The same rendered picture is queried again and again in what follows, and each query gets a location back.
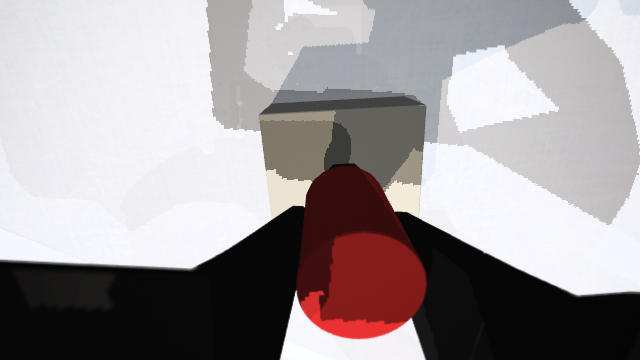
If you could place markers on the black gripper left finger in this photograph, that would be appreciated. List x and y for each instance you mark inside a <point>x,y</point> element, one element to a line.
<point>234,306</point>

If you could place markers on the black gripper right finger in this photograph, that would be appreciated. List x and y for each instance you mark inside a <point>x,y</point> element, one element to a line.
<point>478,307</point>

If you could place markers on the red translucent cap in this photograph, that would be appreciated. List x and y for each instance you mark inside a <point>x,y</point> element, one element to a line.
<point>359,275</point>

